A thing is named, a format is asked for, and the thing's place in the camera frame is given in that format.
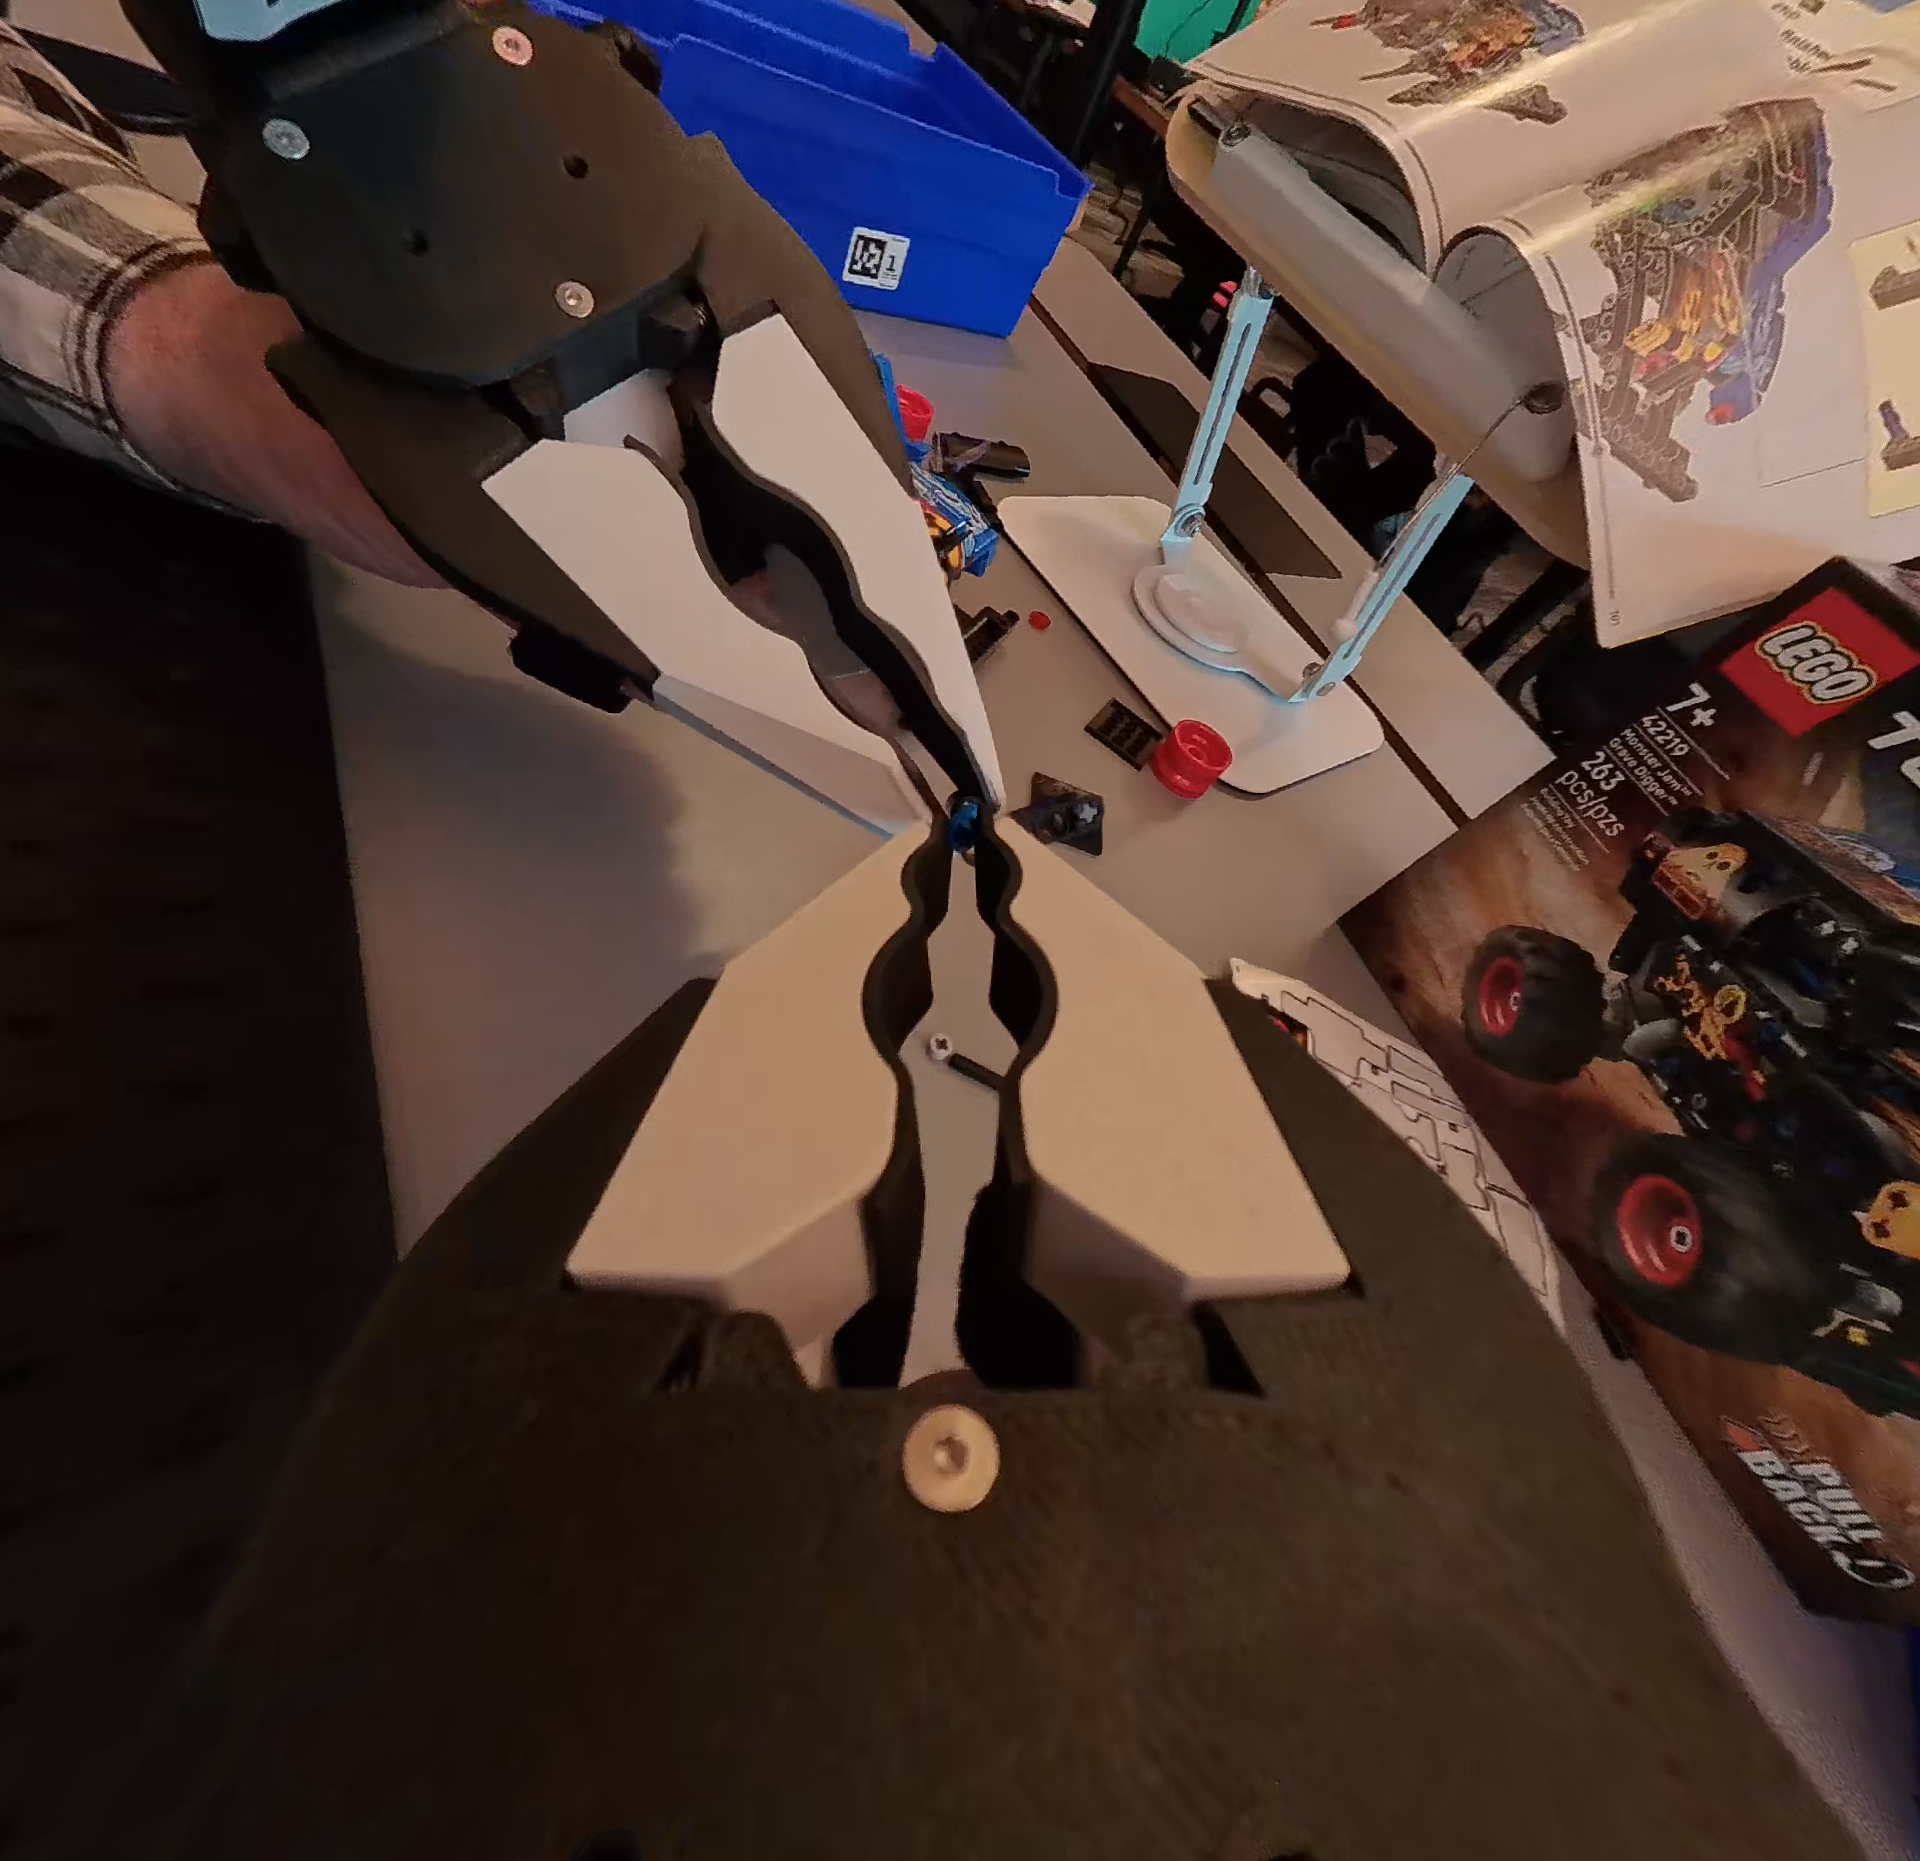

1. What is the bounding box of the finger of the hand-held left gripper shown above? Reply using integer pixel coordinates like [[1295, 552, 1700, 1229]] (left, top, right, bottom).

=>
[[480, 435, 938, 840], [690, 309, 1007, 812]]

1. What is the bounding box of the black pole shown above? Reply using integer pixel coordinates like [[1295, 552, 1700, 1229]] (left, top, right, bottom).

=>
[[1068, 0, 1172, 168]]

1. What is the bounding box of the blue black brick toy truck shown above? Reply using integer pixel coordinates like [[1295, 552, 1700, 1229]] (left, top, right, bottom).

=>
[[865, 350, 1005, 579]]

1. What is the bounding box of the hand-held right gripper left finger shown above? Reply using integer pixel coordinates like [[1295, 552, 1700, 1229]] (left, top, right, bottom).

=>
[[564, 823, 964, 1389]]

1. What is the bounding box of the green crate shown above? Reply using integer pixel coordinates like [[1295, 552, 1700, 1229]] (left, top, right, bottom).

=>
[[1133, 0, 1269, 65]]

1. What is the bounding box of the blue plastic bin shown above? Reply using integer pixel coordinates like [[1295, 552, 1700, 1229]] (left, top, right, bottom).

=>
[[517, 0, 1095, 339]]

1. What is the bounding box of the person's left forearm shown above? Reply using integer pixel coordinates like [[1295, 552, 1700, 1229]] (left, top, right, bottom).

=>
[[0, 23, 218, 472]]

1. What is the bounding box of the person's left hand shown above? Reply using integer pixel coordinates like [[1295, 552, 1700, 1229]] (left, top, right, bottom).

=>
[[112, 258, 456, 589]]

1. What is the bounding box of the instruction booklet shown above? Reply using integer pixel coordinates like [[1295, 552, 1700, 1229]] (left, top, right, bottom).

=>
[[1184, 0, 1920, 649]]

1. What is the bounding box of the clear acrylic stand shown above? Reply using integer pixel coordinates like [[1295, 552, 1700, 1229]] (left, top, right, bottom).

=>
[[1133, 277, 1482, 707]]

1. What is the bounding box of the dark desk cable flap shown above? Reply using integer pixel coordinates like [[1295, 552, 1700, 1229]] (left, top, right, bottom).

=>
[[1088, 360, 1342, 579]]

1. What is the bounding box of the printed toy box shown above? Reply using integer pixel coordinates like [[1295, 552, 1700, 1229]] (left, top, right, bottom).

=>
[[1340, 552, 1920, 1627]]

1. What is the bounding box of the sticker sheet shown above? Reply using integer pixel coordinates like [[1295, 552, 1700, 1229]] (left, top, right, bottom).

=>
[[1227, 957, 1575, 1337]]

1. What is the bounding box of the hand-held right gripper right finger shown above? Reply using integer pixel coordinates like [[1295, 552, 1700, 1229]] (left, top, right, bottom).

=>
[[957, 812, 1352, 1389]]

